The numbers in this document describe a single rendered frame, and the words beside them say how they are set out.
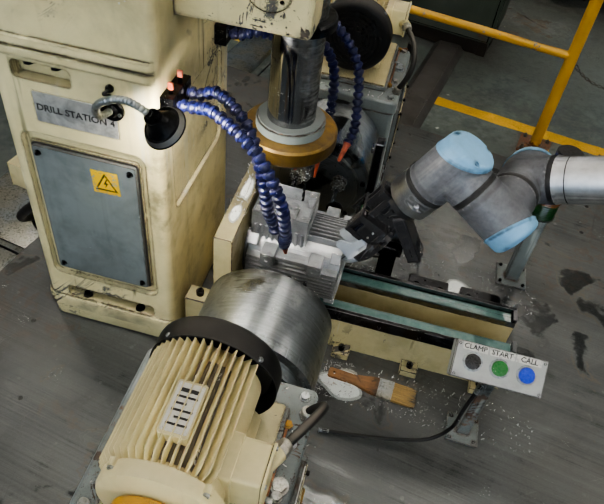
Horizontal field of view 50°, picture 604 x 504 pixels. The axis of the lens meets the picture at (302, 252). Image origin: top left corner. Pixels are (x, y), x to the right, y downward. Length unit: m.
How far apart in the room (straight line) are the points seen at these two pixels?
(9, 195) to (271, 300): 1.57
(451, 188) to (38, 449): 0.94
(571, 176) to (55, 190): 0.94
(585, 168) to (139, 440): 0.84
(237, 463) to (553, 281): 1.25
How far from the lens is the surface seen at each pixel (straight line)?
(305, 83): 1.15
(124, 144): 1.17
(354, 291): 1.55
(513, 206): 1.15
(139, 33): 1.04
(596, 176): 1.21
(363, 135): 1.59
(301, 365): 1.12
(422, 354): 1.52
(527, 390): 1.30
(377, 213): 1.23
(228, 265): 1.32
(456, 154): 1.11
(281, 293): 1.16
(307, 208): 1.40
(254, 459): 0.82
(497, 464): 1.50
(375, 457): 1.43
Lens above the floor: 2.05
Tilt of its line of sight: 46 degrees down
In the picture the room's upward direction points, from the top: 8 degrees clockwise
